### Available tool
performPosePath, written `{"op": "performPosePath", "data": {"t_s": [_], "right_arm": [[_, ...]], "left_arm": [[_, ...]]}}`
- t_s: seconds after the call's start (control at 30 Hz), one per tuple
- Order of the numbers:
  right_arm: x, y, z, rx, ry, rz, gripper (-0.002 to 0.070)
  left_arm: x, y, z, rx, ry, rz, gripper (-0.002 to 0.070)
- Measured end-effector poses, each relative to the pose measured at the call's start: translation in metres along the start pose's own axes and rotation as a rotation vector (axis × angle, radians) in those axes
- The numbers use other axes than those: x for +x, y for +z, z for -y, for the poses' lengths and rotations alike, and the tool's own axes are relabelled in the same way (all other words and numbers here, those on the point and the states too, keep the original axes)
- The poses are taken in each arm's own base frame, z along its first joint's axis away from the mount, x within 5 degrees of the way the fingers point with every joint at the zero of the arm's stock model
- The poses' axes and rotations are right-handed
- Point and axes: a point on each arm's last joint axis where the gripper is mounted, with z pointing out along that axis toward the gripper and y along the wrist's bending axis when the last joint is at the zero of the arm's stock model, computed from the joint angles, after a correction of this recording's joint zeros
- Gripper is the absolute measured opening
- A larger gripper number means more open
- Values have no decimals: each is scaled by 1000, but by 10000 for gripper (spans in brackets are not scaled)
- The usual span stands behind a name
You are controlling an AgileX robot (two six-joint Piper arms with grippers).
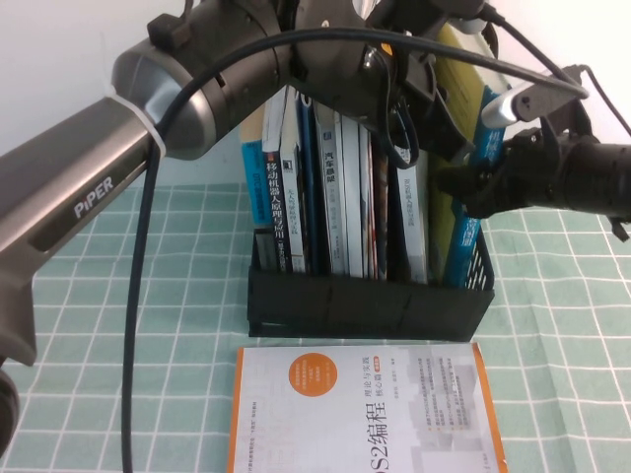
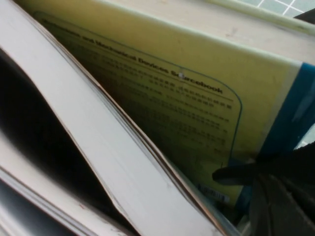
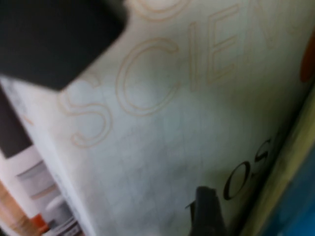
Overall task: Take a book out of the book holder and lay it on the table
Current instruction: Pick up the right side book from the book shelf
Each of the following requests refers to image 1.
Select white orange programming book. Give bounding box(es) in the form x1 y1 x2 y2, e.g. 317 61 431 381
227 343 512 473

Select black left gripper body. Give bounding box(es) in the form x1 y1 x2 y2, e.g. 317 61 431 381
393 29 440 100

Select light blue spine book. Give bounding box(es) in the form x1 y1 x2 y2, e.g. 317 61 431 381
240 120 267 229

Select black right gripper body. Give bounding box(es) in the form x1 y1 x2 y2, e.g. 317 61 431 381
467 126 569 219

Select thin black looped cable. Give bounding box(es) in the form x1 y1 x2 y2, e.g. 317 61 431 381
382 93 420 168

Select white book orange trim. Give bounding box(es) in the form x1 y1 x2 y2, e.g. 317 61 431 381
386 145 429 285

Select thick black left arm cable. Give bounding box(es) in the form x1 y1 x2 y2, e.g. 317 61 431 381
120 0 593 473

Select yellow blue hardcover book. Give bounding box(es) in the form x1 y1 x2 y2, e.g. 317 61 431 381
428 22 512 290

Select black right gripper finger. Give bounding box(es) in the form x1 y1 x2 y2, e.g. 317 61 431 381
432 167 489 198
462 192 500 220

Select green checked tablecloth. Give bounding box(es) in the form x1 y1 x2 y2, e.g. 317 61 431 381
0 169 631 473

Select black mesh book holder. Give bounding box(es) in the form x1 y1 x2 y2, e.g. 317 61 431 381
245 88 496 345

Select black spine book white characters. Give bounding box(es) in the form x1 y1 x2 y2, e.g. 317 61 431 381
261 91 297 275

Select dark blue cover magazine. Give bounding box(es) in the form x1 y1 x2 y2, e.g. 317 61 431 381
295 91 329 275

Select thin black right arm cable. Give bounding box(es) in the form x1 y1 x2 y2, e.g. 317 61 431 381
576 63 631 137

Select grey white spine book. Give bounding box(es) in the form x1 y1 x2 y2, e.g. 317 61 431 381
279 91 308 275

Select white cover magazine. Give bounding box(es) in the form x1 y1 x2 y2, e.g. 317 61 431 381
339 115 371 277

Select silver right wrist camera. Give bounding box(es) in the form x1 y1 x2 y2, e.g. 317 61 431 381
480 63 593 134

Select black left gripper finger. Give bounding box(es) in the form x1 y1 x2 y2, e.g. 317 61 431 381
428 88 477 162

